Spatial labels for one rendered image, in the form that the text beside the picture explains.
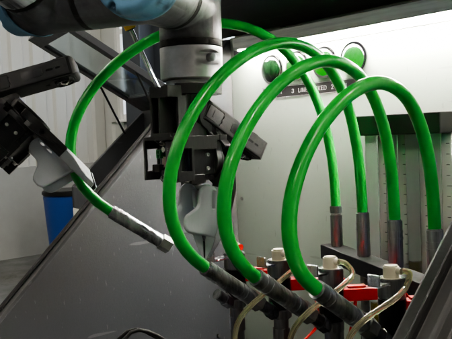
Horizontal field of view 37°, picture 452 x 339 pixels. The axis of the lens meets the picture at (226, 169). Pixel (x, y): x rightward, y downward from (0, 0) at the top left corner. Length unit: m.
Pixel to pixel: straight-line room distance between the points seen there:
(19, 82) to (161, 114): 0.21
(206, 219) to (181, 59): 0.19
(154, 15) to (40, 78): 0.24
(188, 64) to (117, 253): 0.44
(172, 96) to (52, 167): 0.19
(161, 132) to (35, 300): 0.40
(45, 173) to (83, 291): 0.29
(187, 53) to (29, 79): 0.23
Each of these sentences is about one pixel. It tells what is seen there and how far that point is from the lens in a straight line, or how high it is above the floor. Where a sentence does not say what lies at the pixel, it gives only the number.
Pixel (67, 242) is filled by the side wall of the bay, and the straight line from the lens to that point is 1.09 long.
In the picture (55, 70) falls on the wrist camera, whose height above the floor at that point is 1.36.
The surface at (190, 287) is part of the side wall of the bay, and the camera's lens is 1.23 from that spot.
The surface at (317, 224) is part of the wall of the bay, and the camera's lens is 1.14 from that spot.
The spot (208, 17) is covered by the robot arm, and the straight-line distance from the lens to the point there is 0.81.
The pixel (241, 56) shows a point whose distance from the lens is 0.77.
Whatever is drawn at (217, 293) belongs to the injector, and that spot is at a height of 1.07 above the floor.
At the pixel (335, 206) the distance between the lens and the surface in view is 1.00.
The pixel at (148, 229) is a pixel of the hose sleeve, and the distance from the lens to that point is 0.91.
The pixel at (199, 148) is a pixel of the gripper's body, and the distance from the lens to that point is 0.79.
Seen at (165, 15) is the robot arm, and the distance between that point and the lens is 0.73.
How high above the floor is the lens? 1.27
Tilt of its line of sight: 3 degrees down
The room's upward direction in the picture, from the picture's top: 2 degrees counter-clockwise
